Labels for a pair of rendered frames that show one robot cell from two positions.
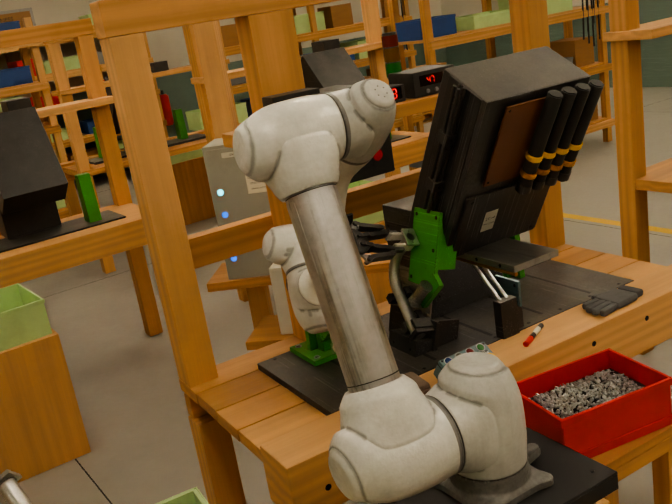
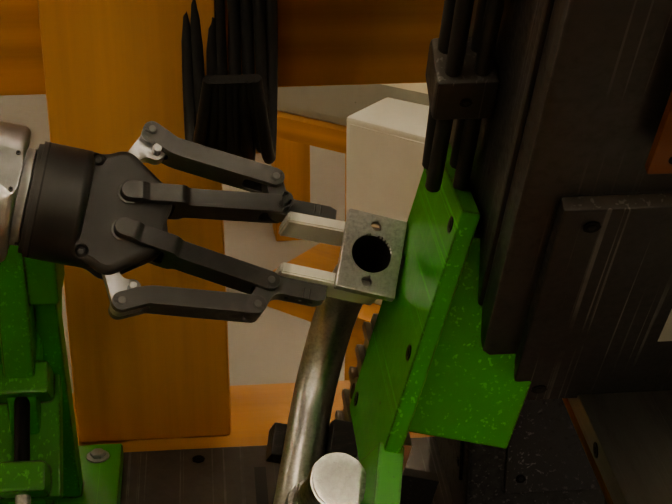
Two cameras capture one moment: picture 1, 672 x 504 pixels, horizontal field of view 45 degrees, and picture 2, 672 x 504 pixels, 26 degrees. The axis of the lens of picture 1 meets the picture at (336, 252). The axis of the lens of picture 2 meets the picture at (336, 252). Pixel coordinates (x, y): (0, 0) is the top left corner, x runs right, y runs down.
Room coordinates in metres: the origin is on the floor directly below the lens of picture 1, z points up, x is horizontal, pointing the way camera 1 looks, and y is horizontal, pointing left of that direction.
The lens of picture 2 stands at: (1.34, -0.53, 1.62)
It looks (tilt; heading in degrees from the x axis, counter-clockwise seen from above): 26 degrees down; 24
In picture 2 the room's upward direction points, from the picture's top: straight up
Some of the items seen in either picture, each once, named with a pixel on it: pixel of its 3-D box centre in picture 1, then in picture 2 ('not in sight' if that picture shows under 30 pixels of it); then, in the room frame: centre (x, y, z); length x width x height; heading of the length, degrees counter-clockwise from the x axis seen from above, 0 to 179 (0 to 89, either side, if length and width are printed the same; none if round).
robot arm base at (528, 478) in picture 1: (496, 466); not in sight; (1.40, -0.25, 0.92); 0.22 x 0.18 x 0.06; 120
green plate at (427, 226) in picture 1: (434, 244); (456, 318); (2.13, -0.27, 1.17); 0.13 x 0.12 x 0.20; 119
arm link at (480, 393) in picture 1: (477, 410); not in sight; (1.39, -0.22, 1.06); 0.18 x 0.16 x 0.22; 116
